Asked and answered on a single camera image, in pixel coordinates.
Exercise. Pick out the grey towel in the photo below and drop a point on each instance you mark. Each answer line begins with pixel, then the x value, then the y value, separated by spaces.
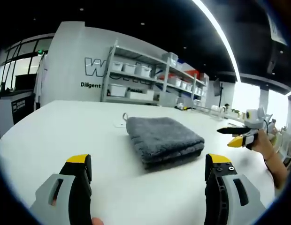
pixel 162 138

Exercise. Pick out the person's right hand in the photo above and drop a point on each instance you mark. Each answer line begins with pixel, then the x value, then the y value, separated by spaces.
pixel 262 144

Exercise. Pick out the person's left hand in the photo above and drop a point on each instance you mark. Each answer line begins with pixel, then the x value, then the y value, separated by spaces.
pixel 97 221

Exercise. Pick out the yellow and black tool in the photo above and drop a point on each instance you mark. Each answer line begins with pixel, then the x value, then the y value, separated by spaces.
pixel 182 107

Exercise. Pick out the long ceiling light strip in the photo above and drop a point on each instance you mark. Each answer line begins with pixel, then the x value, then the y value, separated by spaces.
pixel 226 44

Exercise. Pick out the grey metal shelving unit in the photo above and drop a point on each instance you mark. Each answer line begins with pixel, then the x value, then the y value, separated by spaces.
pixel 167 70

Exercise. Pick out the white paper label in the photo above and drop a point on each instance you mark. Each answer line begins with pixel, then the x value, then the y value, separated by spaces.
pixel 119 124

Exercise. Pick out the white hanging sheet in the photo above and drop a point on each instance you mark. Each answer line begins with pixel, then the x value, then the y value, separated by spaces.
pixel 278 27

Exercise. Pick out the dark reception counter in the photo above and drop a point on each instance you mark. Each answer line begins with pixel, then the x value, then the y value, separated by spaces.
pixel 16 105

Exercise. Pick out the group of white storage bins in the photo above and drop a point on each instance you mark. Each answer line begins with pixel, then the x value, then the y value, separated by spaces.
pixel 142 71

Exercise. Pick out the black wall monitor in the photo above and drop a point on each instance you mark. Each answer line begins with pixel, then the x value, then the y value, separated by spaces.
pixel 216 87

